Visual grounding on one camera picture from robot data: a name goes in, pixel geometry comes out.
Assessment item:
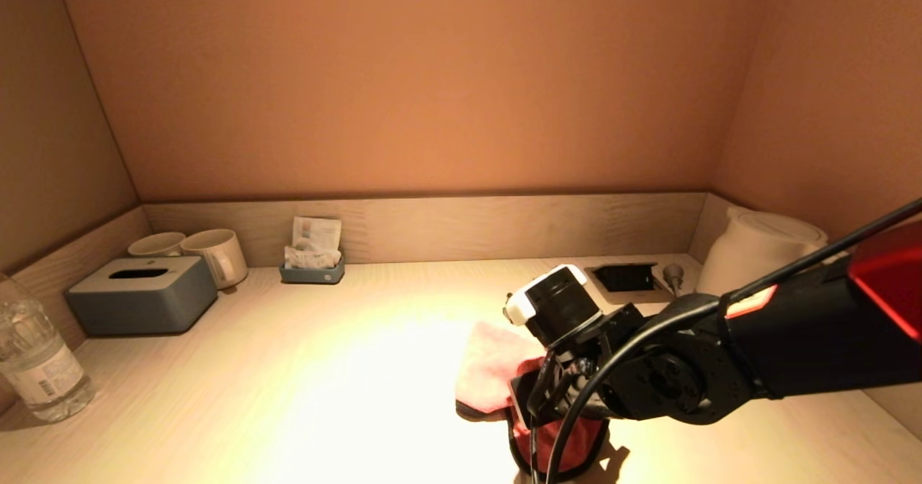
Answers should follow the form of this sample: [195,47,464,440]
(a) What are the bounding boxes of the tall white printed sachet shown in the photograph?
[292,216,343,252]

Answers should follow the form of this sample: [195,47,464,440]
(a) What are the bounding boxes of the clear plastic water bottle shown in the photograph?
[0,274,96,424]

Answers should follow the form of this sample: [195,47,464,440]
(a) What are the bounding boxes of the small blue-grey sachet holder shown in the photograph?
[279,257,346,285]

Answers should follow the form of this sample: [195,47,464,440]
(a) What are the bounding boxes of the thin black camera cable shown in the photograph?
[524,354,561,484]

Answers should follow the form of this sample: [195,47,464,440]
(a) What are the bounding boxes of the black recessed socket box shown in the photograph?
[585,263,675,305]

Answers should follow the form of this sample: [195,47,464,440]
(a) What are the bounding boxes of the red cloth with black trim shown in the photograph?
[455,320,612,483]

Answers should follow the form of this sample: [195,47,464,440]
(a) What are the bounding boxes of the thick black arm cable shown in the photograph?
[545,197,922,484]

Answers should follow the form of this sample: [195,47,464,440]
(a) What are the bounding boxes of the white ceramic mug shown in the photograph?
[180,229,249,290]
[127,232,187,258]

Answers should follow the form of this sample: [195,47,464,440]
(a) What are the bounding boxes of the black and white wrist camera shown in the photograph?
[503,264,603,348]

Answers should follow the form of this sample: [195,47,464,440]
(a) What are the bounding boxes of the white electric kettle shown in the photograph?
[695,207,831,297]

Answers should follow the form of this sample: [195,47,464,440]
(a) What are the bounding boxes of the grey tissue box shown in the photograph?
[64,256,218,338]

